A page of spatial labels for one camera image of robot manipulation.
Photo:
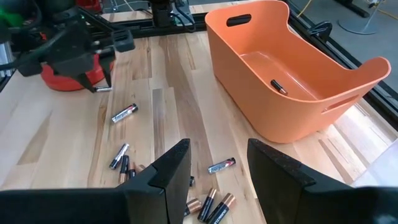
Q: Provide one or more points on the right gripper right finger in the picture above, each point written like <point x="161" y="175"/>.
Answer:
<point x="295" y="202"/>

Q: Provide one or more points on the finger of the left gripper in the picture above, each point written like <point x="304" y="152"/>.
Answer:
<point x="107" y="70"/>
<point x="84" y="80"/>

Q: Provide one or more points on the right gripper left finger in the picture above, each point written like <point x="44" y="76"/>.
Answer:
<point x="140" y="202"/>

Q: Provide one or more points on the silver Energizer battery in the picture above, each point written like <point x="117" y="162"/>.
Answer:
<point x="104" y="89"/>
<point x="124" y="113"/>
<point x="221" y="165"/>
<point x="119" y="156"/>

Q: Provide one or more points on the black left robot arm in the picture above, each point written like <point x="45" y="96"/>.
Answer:
<point x="161" y="14"/>

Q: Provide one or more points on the clear plastic bin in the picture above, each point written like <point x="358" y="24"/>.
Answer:
<point x="382" y="168"/>

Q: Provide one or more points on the orange plastic bin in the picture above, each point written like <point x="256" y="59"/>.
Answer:
<point x="248" y="102"/>

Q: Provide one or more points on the grey round stand base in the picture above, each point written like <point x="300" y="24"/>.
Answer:
<point x="357" y="27"/>

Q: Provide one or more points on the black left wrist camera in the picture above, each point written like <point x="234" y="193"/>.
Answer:
<point x="123" y="41"/>

